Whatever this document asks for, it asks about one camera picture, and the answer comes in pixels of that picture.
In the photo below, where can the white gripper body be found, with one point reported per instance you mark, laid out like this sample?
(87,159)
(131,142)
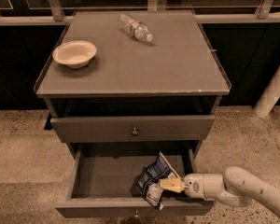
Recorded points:
(193,185)

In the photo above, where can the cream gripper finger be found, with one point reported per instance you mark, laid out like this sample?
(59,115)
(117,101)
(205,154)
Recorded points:
(173,184)

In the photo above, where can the blue chip bag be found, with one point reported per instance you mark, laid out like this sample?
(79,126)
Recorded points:
(148,184)

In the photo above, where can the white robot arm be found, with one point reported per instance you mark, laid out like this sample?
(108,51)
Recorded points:
(236,187)

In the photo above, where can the grey top drawer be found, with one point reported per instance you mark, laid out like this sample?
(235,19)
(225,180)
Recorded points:
(118,129)

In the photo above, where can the brass top drawer knob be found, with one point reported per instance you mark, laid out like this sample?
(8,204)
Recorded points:
(134,132)

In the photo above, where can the open grey middle drawer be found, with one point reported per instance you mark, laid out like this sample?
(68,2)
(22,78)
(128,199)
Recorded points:
(102,185)

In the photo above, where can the grey drawer cabinet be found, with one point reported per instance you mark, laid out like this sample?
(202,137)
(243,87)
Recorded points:
(176,75)

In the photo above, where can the white pole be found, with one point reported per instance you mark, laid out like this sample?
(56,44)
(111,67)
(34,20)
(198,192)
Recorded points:
(270,96)

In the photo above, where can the clear plastic water bottle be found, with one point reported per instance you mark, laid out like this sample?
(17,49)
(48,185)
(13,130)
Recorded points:
(134,28)

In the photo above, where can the white paper bowl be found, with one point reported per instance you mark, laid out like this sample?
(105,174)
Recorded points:
(74,54)

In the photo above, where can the metal window frame rail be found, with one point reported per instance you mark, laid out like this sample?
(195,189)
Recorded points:
(45,12)

